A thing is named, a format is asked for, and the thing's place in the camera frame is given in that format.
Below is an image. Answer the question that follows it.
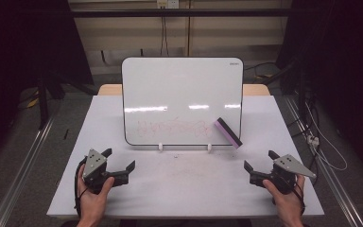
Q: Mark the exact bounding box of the white whiteboard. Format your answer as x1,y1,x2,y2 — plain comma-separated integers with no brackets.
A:
121,57,245,147

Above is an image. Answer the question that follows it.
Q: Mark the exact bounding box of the black horizontal bar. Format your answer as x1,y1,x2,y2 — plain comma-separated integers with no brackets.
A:
69,8,295,19

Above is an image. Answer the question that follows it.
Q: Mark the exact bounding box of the dark curtain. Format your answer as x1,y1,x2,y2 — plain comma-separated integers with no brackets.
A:
276,0,363,179
0,0,95,160

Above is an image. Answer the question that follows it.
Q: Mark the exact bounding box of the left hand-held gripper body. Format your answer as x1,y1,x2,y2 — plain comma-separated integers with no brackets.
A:
81,148,112,194

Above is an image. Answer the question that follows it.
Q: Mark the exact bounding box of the black tripod stand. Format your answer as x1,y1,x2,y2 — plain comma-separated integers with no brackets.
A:
35,71,96,131

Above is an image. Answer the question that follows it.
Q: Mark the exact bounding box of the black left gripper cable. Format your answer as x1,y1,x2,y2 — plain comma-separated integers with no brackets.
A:
73,156,88,218

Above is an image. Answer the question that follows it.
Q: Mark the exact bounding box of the person's left hand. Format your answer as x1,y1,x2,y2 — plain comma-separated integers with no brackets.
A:
77,164,116,221

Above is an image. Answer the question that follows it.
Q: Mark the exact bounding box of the black stand leg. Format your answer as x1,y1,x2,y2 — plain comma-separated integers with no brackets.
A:
263,58,307,112

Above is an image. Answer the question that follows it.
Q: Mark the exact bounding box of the person's right hand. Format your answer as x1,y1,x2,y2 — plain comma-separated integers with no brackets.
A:
262,174,307,219

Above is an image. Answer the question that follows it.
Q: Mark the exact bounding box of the white wall outlet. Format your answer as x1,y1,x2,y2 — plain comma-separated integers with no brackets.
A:
156,0,181,9

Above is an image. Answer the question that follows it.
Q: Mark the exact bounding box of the black hanging cable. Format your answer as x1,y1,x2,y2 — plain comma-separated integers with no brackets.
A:
160,15,170,58

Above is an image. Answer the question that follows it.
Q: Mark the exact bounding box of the metal floor rail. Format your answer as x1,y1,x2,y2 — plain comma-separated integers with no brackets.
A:
283,94,363,227
0,115,57,227

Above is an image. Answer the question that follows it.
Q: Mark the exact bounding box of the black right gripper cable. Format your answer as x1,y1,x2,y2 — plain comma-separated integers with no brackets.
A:
292,181,307,216

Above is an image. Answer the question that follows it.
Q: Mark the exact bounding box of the purple and black eraser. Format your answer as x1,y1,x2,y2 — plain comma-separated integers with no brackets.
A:
214,116,244,149

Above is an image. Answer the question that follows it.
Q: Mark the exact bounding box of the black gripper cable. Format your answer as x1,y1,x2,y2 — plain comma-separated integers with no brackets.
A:
73,156,88,218
292,181,307,216

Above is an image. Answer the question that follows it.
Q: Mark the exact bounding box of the white floor cable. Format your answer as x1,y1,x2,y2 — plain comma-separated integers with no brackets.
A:
304,100,350,173

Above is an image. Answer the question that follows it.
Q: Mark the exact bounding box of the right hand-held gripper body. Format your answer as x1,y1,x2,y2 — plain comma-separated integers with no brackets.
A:
271,153,318,195

